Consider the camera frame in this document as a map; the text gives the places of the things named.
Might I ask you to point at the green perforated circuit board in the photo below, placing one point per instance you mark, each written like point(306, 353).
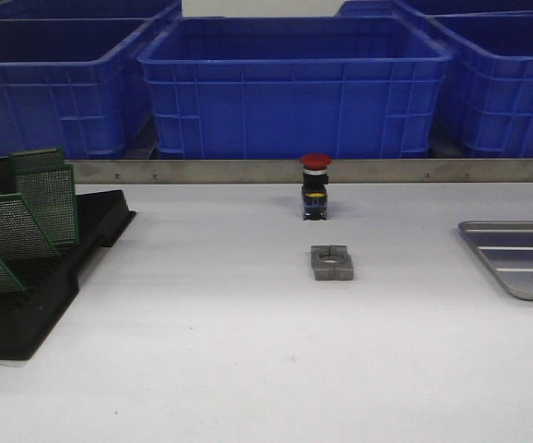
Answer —
point(36, 160)

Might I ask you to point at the green circuit board rear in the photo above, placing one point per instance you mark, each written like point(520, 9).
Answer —
point(51, 195)

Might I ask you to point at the green circuit board middle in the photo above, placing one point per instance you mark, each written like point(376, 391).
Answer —
point(21, 236)

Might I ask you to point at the silver metal tray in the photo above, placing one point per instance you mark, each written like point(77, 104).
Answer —
point(506, 250)

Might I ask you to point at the black slotted board rack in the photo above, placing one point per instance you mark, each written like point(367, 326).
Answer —
point(51, 283)

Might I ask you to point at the red emergency stop button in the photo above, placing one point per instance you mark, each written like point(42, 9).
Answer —
point(315, 179)

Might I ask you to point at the grey metal clamp block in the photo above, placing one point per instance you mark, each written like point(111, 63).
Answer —
point(331, 263)

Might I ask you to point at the blue plastic crate centre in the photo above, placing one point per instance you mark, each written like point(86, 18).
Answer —
point(278, 88)

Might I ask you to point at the blue plastic crate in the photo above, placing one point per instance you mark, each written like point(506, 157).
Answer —
point(486, 101)
point(73, 84)
point(278, 88)

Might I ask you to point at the blue crate back right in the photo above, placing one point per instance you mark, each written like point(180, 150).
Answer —
point(421, 8)

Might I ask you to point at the blue plastic crate left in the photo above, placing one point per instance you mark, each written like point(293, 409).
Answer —
point(73, 84)

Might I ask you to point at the blue plastic crate right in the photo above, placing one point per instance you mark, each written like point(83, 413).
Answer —
point(486, 101)

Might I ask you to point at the blue crate back left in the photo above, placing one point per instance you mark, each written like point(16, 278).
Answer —
point(146, 9)

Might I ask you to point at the metal table edge rail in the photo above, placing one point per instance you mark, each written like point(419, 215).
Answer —
point(189, 172)

